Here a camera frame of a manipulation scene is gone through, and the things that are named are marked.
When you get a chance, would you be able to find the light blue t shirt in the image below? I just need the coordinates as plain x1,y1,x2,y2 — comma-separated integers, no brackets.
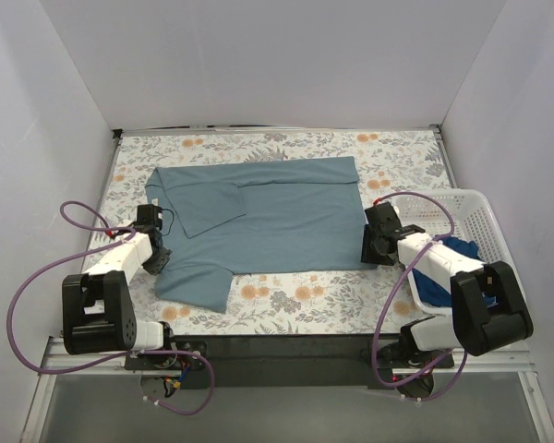
145,157,366,313

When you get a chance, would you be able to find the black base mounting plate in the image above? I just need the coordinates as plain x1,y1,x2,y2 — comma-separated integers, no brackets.
124,333,442,389

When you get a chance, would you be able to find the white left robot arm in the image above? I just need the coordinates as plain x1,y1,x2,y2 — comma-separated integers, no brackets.
62,204,178,369

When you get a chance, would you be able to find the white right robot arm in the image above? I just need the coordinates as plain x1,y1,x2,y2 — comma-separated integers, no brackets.
361,202,534,367

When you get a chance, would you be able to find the dark blue t shirt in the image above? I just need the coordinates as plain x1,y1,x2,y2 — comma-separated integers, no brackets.
412,236,480,308

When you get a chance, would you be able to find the white plastic laundry basket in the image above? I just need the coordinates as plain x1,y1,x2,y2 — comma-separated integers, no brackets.
390,188,512,317

